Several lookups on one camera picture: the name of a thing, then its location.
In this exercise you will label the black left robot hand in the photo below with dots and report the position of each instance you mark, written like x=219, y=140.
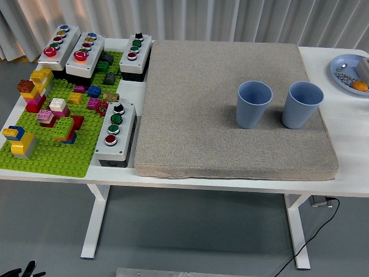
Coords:
x=30, y=268

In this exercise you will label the blue ribbed plastic cup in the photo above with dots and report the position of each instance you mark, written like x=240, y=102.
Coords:
x=295, y=115
x=249, y=115

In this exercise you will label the white table leg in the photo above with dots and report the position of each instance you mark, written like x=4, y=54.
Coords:
x=95, y=219
x=298, y=231

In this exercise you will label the green brick baseplate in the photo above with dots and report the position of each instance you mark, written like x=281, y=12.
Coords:
x=57, y=161

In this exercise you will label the yellow blue grey brick stack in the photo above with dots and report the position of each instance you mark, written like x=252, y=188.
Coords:
x=21, y=144

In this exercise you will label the green orange blue brick stack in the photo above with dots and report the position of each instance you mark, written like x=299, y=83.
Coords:
x=64, y=125

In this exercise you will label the pink red brick stack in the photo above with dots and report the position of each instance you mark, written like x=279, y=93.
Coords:
x=44, y=115

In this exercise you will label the red toy brick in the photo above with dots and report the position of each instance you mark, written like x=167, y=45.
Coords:
x=78, y=121

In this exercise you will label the white pink brick stack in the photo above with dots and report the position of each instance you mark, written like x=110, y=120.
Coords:
x=57, y=104

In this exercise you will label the four-button control box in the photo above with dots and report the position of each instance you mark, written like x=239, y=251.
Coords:
x=127, y=130
x=142, y=54

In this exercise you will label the yellow toy brick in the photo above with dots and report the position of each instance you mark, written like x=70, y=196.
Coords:
x=75, y=98

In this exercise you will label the pink toy brick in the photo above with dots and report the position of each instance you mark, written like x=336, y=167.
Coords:
x=93, y=103

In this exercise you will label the brown yellow red brick stack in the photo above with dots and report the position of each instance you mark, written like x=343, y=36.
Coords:
x=26, y=86

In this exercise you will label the magenta toy brick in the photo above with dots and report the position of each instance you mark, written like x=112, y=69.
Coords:
x=79, y=88

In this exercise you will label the blue toy brick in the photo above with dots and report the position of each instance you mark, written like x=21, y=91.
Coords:
x=94, y=91

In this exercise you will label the yellow white brick stack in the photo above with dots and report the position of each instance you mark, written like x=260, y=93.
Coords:
x=41, y=75

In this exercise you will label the grey sloped brick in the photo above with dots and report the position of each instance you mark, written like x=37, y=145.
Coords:
x=109, y=78

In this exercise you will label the dark green toy brick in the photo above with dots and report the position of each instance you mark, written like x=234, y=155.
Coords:
x=102, y=66

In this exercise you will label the grey-brown mat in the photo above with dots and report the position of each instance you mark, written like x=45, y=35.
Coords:
x=187, y=115

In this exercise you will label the dark grey curved brick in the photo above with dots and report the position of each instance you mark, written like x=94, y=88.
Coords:
x=107, y=57

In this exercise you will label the five-button control box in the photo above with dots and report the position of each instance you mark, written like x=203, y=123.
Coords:
x=95, y=49
x=70, y=37

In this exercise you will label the grey power adapter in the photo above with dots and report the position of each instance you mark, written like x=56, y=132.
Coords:
x=318, y=201

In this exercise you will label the white curtain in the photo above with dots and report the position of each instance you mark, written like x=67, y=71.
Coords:
x=201, y=17

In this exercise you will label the small orange fruit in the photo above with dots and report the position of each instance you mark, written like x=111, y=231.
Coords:
x=359, y=86

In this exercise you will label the light blue plate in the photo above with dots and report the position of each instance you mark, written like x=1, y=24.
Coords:
x=346, y=59

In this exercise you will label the grey metal block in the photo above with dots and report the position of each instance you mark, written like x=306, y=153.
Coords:
x=363, y=69

